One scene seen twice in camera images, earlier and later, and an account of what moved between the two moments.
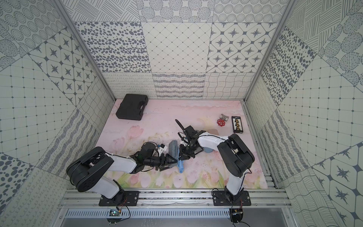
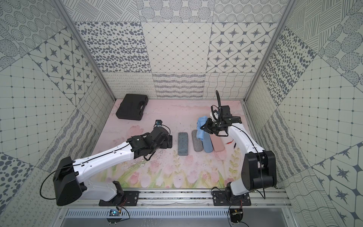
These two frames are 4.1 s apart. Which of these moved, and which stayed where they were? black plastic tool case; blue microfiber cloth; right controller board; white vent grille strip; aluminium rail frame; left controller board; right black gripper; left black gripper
Moved: right black gripper; left black gripper; blue microfiber cloth
Stayed: black plastic tool case; left controller board; right controller board; white vent grille strip; aluminium rail frame
